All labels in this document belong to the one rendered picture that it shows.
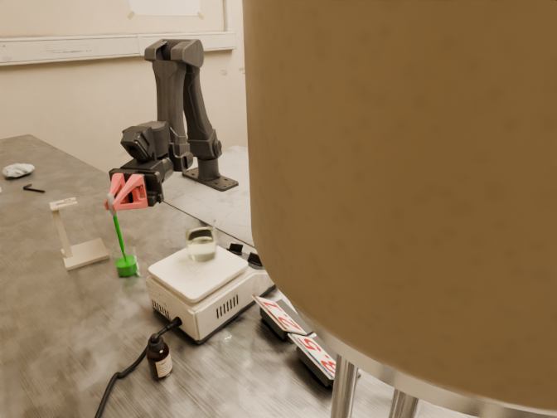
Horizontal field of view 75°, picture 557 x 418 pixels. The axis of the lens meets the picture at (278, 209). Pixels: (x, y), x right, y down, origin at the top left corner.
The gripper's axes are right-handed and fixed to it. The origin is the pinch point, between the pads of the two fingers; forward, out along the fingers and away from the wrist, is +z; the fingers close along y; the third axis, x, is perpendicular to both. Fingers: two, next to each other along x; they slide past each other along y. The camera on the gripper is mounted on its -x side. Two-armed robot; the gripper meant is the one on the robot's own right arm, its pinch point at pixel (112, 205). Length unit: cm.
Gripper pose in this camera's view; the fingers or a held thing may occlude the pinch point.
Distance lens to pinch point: 71.8
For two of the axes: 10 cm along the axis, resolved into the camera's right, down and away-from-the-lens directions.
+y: 9.8, 0.8, -1.6
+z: -1.8, 4.6, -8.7
